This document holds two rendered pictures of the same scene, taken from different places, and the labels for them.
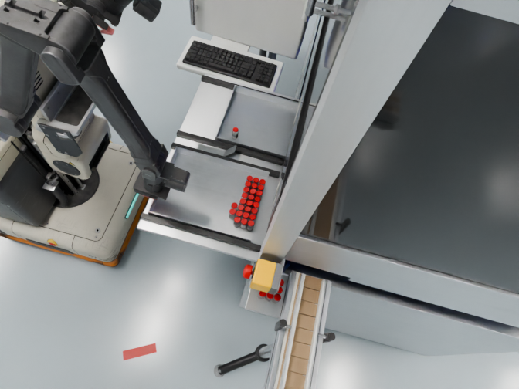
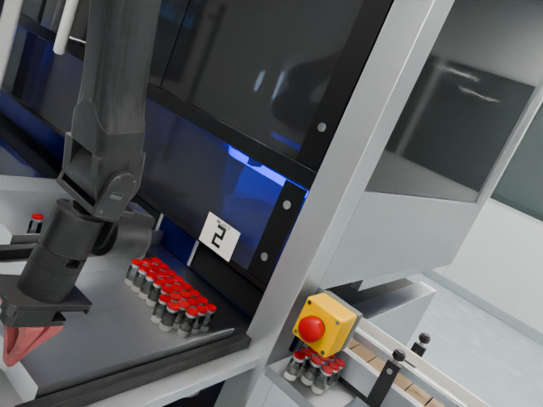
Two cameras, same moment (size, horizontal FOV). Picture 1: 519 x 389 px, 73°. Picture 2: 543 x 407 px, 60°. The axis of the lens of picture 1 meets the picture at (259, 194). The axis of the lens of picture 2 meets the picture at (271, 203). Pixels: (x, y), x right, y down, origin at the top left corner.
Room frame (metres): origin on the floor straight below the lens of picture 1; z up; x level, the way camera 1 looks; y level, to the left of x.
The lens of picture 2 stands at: (0.00, 0.62, 1.32)
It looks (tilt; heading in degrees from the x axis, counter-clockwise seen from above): 14 degrees down; 302
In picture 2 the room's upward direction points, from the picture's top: 23 degrees clockwise
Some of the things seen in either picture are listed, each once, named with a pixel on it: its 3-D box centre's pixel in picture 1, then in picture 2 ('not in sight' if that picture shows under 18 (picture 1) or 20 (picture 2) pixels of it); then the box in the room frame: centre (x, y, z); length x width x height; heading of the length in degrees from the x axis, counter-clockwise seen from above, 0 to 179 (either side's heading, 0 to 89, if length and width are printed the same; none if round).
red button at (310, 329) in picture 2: (249, 272); (312, 328); (0.25, -0.03, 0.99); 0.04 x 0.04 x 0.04; 89
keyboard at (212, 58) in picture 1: (230, 62); not in sight; (1.18, 0.27, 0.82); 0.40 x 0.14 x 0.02; 88
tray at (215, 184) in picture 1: (212, 193); (103, 309); (0.50, 0.16, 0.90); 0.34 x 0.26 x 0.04; 89
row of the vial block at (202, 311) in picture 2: (249, 202); (169, 294); (0.50, 0.02, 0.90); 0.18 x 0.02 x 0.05; 179
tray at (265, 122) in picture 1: (268, 124); (65, 210); (0.84, 0.04, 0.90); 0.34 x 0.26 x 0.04; 89
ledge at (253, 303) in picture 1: (272, 293); (315, 383); (0.23, -0.12, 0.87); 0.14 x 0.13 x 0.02; 89
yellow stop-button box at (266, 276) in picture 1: (265, 276); (326, 323); (0.25, -0.08, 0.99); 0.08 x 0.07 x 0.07; 89
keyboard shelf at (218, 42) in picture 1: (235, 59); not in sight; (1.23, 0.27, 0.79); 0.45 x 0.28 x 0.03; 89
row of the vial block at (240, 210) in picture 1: (243, 201); (159, 295); (0.50, 0.05, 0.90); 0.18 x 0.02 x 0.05; 179
